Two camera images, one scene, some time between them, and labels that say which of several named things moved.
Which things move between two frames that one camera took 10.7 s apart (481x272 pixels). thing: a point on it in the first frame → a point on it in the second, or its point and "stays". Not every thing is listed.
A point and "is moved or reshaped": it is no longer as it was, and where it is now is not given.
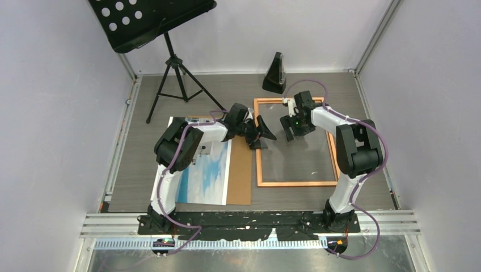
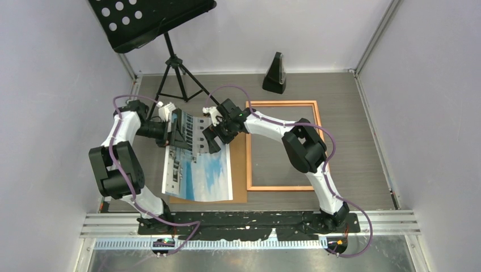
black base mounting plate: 233,226 stays
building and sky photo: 205,180 is moved or reshaped
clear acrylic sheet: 308,157 stays
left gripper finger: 257,144 → 178,113
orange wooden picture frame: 279,100 → 249,147
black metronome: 275,77 stays
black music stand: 127,24 stays
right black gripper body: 296,120 → 224,126
